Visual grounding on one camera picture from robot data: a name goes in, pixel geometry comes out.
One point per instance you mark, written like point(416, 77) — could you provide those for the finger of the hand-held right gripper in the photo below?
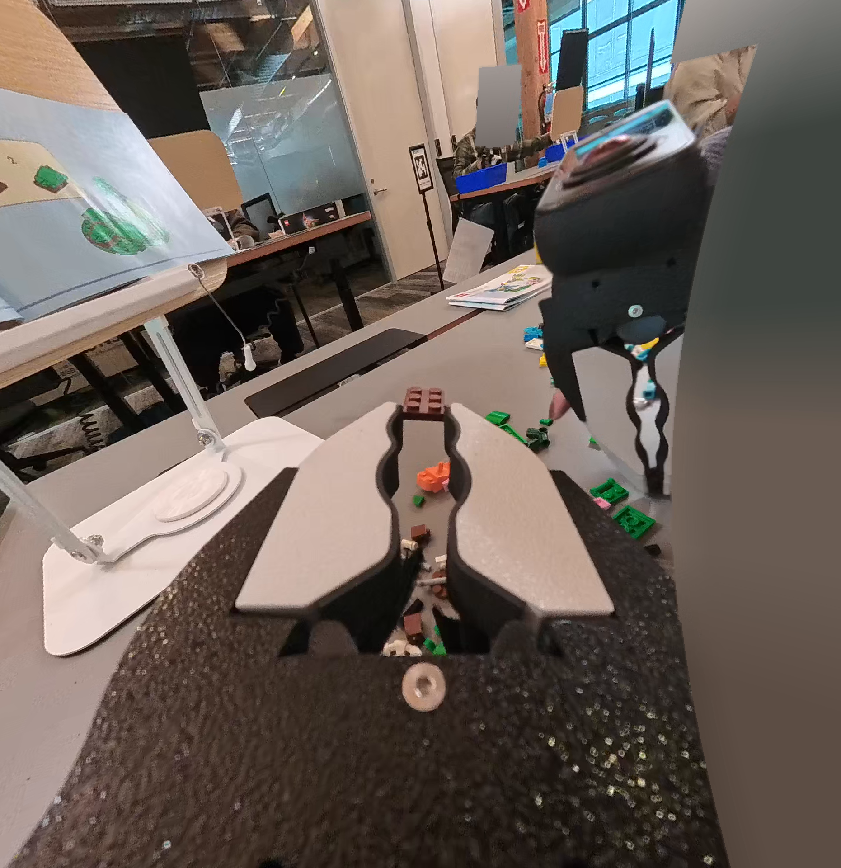
point(607, 407)
point(666, 407)

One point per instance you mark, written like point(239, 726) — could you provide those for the stack of instruction booklets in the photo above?
point(498, 290)

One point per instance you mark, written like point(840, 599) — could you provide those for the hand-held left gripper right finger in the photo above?
point(529, 536)

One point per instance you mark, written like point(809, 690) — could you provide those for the small green lego plate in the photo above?
point(514, 435)

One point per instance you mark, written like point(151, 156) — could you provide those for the dark green lego connector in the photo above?
point(537, 437)

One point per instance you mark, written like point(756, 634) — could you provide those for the small green lego slope tile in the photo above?
point(498, 418)

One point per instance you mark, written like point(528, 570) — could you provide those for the white paper sheet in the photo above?
point(469, 247)

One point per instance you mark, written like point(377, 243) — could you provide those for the orange lego brick separator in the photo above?
point(434, 477)

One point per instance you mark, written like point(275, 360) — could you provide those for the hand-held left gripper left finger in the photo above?
point(318, 536)

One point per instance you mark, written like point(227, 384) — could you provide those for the scatter of small lego pieces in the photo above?
point(420, 536)

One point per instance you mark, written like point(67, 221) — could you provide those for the black sign stand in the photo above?
point(421, 169)

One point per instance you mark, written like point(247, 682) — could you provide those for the pile of colourful lego pieces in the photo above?
point(534, 333)

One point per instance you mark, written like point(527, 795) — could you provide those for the blue storage bin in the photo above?
point(482, 177)
point(559, 150)

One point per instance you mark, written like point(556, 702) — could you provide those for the white book stand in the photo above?
point(122, 590)

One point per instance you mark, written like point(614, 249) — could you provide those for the lego instruction booklet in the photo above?
point(54, 203)

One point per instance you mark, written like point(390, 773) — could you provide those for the black desk mat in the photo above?
point(325, 373)

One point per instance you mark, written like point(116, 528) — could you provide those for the frosted glass partition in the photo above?
point(285, 135)

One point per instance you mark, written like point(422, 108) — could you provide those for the green lego clip plate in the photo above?
point(609, 489)

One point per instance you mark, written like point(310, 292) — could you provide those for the person's right hand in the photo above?
point(560, 409)

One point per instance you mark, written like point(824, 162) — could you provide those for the wooden background desk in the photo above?
point(305, 234)

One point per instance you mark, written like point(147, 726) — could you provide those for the brown lego plate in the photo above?
point(427, 403)

